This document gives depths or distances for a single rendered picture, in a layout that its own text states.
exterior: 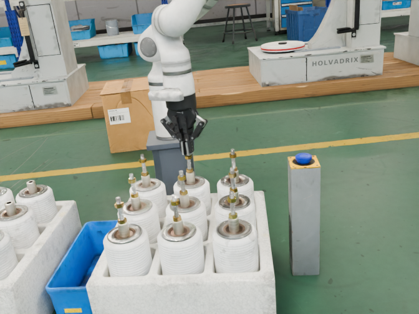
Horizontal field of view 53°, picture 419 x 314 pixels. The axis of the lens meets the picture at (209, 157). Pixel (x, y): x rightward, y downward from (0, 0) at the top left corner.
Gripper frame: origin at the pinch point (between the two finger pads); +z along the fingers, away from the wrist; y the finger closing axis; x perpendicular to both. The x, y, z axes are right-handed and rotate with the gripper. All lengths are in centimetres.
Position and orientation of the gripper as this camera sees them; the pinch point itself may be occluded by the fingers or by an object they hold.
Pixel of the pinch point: (186, 147)
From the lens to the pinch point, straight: 107.9
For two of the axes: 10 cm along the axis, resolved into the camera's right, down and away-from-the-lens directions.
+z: 1.0, 9.2, 3.8
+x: -4.6, 3.8, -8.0
